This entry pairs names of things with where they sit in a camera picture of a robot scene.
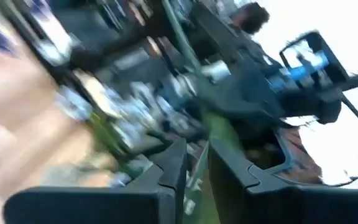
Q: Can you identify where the white flower bunch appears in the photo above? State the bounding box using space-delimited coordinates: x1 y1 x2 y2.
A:
54 0 245 224

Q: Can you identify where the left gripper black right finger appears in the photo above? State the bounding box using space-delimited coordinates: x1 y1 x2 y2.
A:
208 138 358 224

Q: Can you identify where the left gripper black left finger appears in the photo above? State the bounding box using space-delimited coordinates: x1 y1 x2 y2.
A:
3 138 188 224

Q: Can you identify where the person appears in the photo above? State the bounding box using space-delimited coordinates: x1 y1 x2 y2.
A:
228 1 272 35

